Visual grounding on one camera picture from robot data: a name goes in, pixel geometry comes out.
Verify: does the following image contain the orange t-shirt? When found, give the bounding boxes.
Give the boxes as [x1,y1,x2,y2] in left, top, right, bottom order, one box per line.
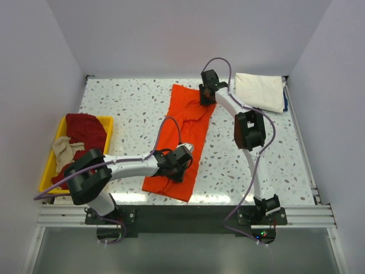
[142,84,216,202]

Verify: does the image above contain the beige t-shirt in bin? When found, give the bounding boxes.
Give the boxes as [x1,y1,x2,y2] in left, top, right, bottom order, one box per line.
[52,136,84,173]

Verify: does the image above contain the folded blue t-shirt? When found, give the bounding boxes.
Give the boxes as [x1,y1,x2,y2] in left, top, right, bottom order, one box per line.
[283,87,289,112]

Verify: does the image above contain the aluminium frame rail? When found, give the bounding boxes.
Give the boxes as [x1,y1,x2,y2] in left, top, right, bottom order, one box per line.
[35,203,98,228]

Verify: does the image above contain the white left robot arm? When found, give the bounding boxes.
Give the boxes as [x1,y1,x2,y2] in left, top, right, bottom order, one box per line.
[64,143,194,224]

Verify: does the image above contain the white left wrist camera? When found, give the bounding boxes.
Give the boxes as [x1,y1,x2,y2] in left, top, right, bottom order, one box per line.
[178,143,194,152]

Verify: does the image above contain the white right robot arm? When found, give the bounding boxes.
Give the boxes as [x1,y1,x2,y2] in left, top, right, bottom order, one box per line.
[199,70,281,224]

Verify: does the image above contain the dark red t-shirt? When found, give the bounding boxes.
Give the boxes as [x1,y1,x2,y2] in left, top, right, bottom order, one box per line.
[51,114,107,184]

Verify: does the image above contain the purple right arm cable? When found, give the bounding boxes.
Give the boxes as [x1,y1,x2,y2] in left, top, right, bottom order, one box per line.
[201,58,277,243]

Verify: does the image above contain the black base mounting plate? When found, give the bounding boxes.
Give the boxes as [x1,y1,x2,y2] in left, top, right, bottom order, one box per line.
[85,205,288,240]

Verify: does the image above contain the folded cream t-shirt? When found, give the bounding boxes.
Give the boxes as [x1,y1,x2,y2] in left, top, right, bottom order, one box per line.
[234,73,285,113]

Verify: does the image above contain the yellow plastic bin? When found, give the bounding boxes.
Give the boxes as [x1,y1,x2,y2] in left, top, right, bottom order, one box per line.
[39,116,113,192]

